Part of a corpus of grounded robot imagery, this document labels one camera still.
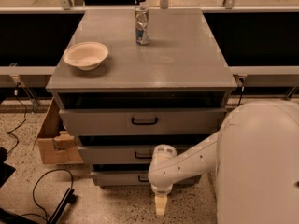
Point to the black stand leg left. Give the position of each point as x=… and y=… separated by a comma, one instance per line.
x=10, y=218

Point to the brown cardboard box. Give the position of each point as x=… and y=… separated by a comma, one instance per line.
x=55, y=144

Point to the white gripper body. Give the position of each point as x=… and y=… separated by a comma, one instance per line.
x=162, y=189

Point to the white paper bowl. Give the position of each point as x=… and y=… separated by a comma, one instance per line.
x=86, y=55

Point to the crushed silver blue can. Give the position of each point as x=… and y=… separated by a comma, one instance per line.
x=141, y=25

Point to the black object left edge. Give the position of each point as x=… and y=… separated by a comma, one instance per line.
x=6, y=170

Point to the grey drawer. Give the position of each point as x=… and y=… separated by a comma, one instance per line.
x=96, y=122
x=120, y=178
x=139, y=154

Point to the grey top drawer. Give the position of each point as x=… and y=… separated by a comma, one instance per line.
x=96, y=122

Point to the grey middle drawer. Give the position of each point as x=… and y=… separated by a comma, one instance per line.
x=139, y=154

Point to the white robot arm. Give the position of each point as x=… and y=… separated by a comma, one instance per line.
x=255, y=155

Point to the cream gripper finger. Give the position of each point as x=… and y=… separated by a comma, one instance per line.
x=160, y=204

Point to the grey bottom drawer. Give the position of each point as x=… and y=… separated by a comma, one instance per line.
x=120, y=178

